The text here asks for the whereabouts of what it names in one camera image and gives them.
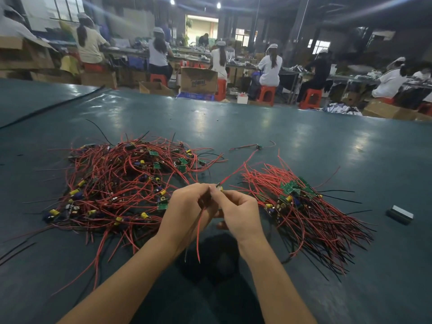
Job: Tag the person's left hand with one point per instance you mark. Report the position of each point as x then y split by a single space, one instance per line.
182 216

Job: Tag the person's right hand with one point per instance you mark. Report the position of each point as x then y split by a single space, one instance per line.
243 216

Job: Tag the person's left forearm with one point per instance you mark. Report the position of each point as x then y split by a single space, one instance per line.
118 290

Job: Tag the person's right forearm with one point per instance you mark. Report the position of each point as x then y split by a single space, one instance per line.
277 290

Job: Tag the blue plastic crate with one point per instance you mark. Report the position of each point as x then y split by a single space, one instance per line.
196 95

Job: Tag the dark green table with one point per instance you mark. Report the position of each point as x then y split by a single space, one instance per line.
351 151

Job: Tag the heap of black white items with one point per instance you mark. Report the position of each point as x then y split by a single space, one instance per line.
343 109

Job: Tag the small black grey block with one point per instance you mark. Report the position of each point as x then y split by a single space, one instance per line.
399 214

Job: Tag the yellow sack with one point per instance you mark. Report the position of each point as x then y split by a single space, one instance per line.
70 65

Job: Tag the large open cardboard box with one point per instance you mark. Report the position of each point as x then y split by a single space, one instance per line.
25 52

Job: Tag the grid window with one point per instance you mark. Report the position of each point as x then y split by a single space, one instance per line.
65 6

